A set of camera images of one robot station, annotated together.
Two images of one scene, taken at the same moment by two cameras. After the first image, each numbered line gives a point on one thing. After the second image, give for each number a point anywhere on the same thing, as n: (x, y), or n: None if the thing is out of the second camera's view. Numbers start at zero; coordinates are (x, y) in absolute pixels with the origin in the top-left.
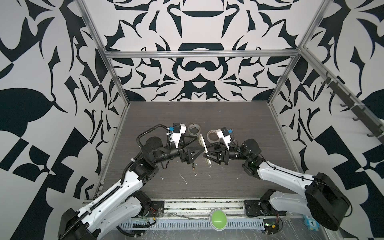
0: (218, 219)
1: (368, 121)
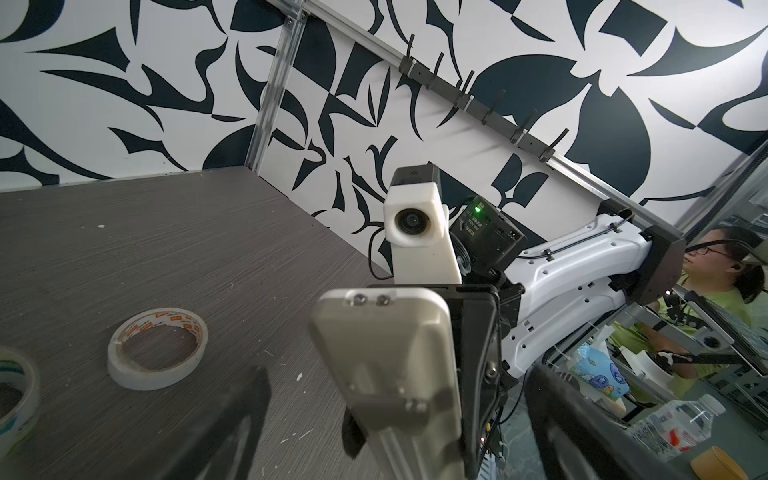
0: None
1: (461, 98)
